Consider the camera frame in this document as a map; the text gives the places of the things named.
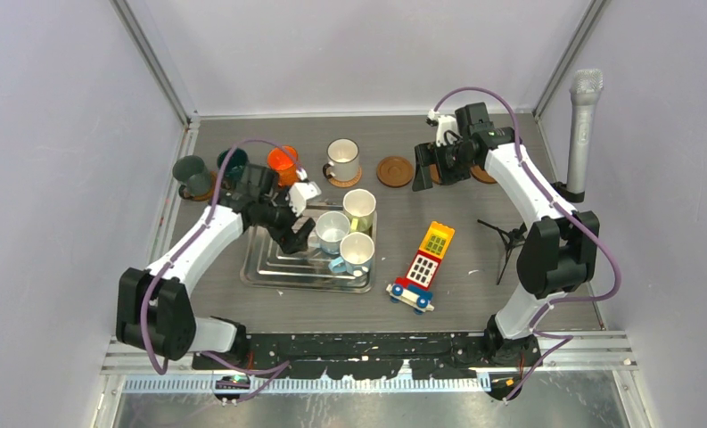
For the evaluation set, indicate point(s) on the silver grey microphone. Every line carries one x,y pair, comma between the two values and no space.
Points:
585,91

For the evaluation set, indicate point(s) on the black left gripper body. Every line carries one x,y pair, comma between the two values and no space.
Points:
278,218

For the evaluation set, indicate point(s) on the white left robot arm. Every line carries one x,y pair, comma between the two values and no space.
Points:
154,309

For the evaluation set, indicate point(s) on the light blue handled cup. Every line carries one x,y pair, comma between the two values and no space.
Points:
356,254

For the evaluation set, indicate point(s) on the dark teal cup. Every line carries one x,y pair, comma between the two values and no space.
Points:
235,166

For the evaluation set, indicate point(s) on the light patterned wooden coaster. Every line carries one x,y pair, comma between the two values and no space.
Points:
346,184

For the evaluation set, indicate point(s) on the dark grey cup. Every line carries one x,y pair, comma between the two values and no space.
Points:
192,171

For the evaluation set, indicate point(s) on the brown wooden coaster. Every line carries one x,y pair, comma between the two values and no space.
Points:
184,193
482,175
434,174
285,178
395,171

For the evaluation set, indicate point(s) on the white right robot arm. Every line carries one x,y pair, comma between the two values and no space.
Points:
558,253

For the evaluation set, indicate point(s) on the silver metal tray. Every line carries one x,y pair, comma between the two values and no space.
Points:
267,265

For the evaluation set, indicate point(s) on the orange cup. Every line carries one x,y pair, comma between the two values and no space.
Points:
282,159

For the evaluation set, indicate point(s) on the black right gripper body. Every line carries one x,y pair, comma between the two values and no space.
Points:
450,160

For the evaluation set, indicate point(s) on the yellow green handled cup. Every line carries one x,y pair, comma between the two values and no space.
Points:
359,207

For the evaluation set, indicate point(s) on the grey white cup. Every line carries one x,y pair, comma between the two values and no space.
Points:
331,228

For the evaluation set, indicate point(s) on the white metallic cup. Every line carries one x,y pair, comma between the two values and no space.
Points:
342,159

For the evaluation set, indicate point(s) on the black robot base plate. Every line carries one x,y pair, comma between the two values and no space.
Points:
371,356

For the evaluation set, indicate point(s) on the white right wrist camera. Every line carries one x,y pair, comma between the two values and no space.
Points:
446,128

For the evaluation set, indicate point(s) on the colourful toy brick truck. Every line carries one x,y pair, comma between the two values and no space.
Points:
414,287

